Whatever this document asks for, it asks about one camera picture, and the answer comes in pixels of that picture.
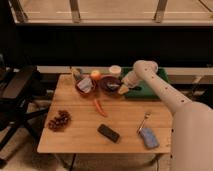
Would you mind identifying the black rectangular case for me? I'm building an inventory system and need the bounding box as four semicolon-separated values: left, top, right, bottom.
98;124;120;143

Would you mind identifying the wooden folding table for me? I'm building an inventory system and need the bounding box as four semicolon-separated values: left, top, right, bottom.
36;73;184;171

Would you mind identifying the green plastic tray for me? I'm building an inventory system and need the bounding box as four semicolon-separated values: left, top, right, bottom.
124;67;169;99

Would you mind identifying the dark red bowl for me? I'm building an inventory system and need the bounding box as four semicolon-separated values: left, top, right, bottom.
99;76;121;93

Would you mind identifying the black office chair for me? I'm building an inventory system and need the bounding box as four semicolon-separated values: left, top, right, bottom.
0;54;51;168

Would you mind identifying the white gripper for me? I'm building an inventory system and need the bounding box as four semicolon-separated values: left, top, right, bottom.
118;71;140;95

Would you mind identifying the blue sponge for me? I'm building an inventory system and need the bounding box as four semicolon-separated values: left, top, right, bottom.
140;128;159;149

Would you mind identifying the white cup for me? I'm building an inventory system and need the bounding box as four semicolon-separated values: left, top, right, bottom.
109;65;122;77

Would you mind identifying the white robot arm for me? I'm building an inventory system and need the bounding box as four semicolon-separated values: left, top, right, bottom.
123;60;213;171

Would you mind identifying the white crumpled cloth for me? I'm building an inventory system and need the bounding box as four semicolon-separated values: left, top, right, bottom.
77;77;93;93

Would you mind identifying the red bowl with cloth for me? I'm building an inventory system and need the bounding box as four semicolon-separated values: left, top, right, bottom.
75;77;96;96

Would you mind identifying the black handled brush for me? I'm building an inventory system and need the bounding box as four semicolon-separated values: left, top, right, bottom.
106;83;142;91

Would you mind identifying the orange carrot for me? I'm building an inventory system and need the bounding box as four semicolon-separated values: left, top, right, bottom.
93;99;108;117

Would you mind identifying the orange fruit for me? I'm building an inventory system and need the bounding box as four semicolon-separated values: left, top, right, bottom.
90;70;101;80

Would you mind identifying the bunch of dark grapes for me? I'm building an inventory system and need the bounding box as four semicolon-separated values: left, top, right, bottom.
48;110;71;132

